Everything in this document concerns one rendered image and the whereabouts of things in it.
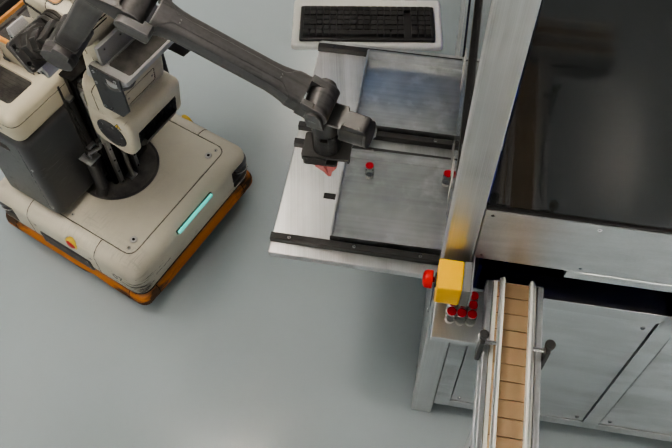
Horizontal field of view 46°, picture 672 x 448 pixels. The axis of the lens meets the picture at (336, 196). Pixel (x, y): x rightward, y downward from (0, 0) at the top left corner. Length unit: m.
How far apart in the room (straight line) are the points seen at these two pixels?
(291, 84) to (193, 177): 1.31
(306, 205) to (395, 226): 0.22
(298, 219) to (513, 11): 0.92
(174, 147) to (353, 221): 1.10
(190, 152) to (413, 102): 0.98
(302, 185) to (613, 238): 0.76
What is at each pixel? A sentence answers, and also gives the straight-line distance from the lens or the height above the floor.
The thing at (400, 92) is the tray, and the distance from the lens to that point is 2.17.
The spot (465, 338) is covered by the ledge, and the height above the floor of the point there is 0.88.
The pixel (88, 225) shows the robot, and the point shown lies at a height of 0.28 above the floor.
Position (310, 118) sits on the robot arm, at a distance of 1.52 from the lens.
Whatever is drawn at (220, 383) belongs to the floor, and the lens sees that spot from 2.71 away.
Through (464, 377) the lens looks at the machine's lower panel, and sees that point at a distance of 2.36.
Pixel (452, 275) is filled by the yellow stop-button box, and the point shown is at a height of 1.03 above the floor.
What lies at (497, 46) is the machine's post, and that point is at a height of 1.64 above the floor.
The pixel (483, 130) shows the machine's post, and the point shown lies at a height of 1.45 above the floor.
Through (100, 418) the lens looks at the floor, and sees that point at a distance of 2.76.
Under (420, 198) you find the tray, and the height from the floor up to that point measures 0.88.
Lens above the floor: 2.51
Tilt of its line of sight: 56 degrees down
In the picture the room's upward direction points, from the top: 1 degrees counter-clockwise
